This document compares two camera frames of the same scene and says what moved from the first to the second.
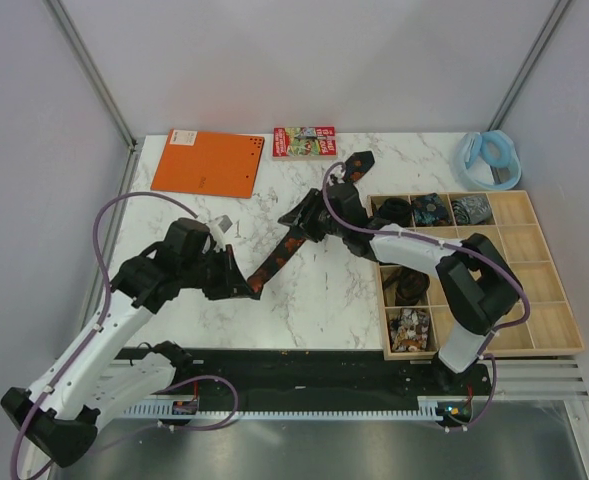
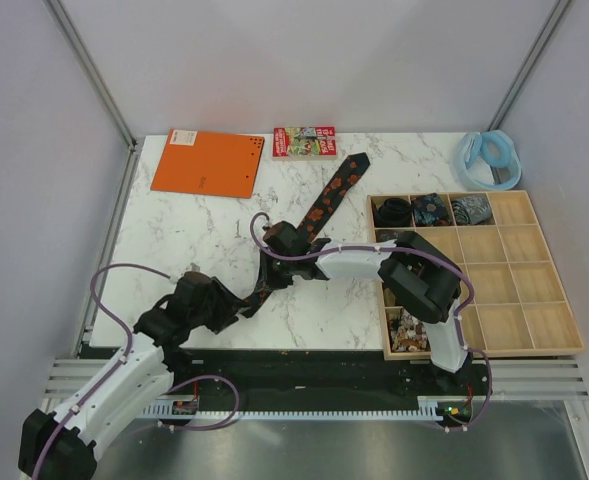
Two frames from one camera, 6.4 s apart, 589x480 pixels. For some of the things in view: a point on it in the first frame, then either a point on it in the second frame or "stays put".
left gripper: x=233 y=283 → x=228 y=305
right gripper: x=312 y=202 → x=268 y=278
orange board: x=209 y=163 stays put
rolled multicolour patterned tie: x=409 y=330 stays put
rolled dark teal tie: x=396 y=210 stays put
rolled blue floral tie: x=428 y=210 stays put
